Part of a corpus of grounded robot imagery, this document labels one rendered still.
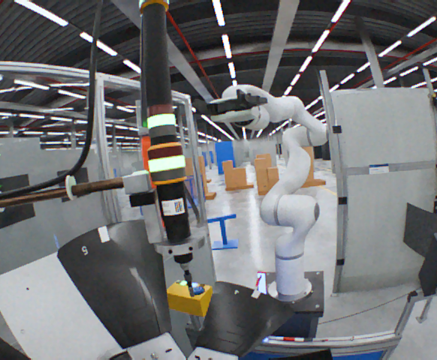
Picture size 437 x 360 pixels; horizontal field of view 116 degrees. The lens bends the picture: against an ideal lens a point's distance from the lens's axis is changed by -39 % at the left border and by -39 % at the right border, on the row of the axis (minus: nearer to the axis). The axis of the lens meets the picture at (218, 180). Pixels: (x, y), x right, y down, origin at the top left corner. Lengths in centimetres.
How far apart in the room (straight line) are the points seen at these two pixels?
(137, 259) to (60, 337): 31
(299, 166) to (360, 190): 126
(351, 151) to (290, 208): 133
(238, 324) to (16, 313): 52
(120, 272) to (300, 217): 59
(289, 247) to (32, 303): 83
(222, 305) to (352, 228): 177
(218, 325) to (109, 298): 24
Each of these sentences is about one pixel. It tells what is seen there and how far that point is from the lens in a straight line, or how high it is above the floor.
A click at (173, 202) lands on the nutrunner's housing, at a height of 150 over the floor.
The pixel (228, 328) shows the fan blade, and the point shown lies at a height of 119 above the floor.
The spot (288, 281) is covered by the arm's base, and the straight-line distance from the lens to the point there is 92.
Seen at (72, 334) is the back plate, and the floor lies 121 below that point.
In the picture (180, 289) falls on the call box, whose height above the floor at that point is 107.
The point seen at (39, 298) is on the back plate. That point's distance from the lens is 61.
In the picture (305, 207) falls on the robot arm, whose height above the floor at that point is 134.
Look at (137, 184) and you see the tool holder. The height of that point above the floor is 153.
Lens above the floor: 155
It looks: 6 degrees down
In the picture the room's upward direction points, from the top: 8 degrees counter-clockwise
